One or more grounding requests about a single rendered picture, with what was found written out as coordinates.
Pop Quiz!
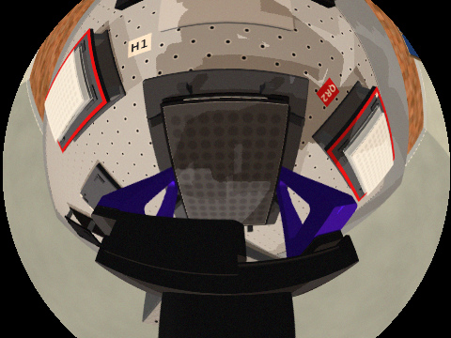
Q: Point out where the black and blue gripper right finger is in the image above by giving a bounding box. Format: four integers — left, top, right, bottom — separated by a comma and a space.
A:
276, 166, 357, 257

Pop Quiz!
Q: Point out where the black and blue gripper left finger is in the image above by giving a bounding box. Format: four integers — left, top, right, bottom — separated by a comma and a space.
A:
97, 167, 178, 218

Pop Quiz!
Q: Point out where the black square nest plate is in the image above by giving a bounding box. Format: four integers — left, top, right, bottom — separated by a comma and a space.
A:
65, 207, 106, 248

